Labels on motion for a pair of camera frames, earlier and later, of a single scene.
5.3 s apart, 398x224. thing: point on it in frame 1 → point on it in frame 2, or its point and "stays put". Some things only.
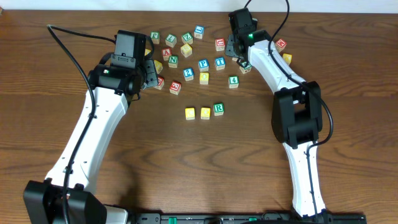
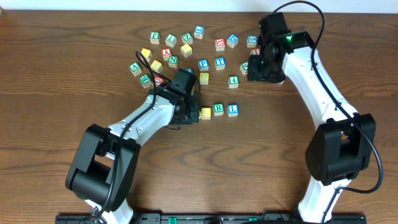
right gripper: x=231 y=45 → x=257 y=70
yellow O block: x=205 y=113 stays put
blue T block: x=219 y=63 stays put
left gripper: x=151 y=74 → x=193 y=112
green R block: x=218 y=109 stays put
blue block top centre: x=198 y=32 stays put
